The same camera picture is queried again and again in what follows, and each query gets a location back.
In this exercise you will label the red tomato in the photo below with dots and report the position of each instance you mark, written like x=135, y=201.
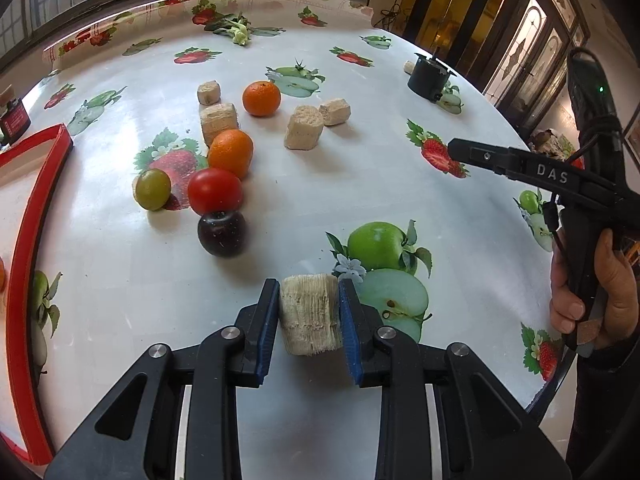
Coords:
x=214, y=190

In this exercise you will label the dark plum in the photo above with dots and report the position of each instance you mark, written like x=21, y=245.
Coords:
x=222, y=233

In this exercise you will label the small beige block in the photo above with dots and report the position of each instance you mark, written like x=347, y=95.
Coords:
x=409, y=67
x=208, y=93

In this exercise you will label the orange mandarin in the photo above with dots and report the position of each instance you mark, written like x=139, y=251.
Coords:
x=231, y=150
x=261, y=98

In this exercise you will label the green grape tomato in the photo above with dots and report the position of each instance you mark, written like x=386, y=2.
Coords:
x=152, y=189

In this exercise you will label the beige block tall striped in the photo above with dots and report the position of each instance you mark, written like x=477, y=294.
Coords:
x=216, y=119

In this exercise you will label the right hand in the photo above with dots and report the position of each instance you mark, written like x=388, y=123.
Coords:
x=614, y=273

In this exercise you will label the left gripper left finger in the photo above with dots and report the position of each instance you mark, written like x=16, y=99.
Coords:
x=132, y=433

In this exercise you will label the green leafy vegetable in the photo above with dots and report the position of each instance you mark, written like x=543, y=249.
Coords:
x=239, y=29

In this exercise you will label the black jar red label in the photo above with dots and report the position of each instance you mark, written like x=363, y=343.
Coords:
x=14, y=121

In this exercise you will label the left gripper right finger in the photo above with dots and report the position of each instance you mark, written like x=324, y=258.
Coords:
x=484, y=432

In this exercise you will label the red rimmed white tray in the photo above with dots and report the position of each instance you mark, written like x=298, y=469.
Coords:
x=37, y=449

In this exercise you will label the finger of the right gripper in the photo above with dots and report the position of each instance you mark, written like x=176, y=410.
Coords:
x=486, y=156

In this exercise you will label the black round container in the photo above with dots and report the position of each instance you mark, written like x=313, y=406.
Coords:
x=429, y=77

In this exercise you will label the small beige block by container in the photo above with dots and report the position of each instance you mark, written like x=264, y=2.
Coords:
x=409, y=67

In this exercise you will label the fruit print tablecloth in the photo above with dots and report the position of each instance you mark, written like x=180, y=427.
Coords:
x=128, y=278

